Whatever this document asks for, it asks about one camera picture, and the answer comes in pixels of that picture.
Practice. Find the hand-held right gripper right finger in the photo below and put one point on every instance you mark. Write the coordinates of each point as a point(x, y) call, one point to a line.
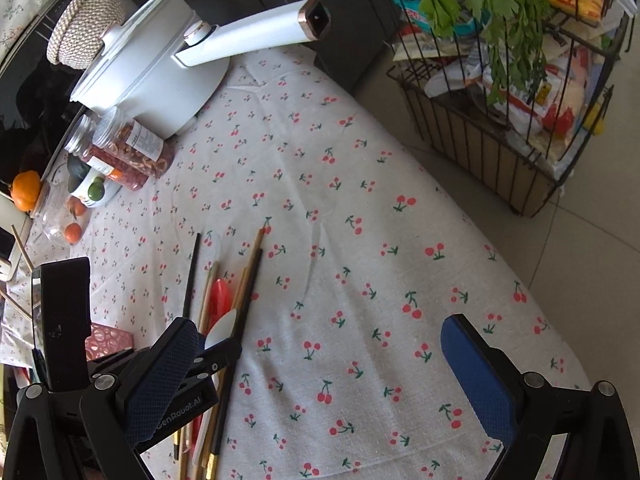
point(475, 380)

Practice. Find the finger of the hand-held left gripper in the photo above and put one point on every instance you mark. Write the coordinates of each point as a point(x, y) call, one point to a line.
point(62, 320)
point(222, 355)

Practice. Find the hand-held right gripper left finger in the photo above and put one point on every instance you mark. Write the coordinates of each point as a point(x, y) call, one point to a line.
point(160, 380)

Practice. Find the white plastic spoon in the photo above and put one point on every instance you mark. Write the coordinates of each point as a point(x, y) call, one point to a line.
point(222, 327)

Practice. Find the pink perforated utensil holder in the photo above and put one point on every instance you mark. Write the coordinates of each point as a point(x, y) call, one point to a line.
point(107, 340)

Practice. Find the light wooden chopstick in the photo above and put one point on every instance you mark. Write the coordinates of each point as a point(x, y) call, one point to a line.
point(242, 290)
point(209, 295)
point(22, 247)
point(15, 305)

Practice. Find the red plastic spoon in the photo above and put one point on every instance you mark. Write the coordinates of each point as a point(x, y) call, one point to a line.
point(220, 300)

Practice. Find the black chopstick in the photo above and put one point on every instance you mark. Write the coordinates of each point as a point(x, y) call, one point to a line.
point(250, 282)
point(192, 275)

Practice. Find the brown wooden chopstick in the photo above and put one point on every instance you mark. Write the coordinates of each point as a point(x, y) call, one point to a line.
point(252, 257)

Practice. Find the small orange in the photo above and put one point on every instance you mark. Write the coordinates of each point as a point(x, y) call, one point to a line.
point(76, 205)
point(73, 232)

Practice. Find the clear glass jar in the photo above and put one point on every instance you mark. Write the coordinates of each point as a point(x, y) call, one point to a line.
point(50, 220)

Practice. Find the white bowl with green print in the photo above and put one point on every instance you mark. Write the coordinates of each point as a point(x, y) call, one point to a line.
point(95, 192)

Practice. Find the large orange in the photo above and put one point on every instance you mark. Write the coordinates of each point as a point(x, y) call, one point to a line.
point(26, 187)

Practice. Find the spice jar with red contents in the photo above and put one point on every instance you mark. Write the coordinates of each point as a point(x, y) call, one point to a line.
point(120, 172)

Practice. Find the spice jar with dried rings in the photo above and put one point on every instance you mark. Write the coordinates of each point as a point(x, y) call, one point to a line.
point(145, 147)

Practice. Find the black microwave oven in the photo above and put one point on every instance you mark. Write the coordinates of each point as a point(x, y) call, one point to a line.
point(30, 100)

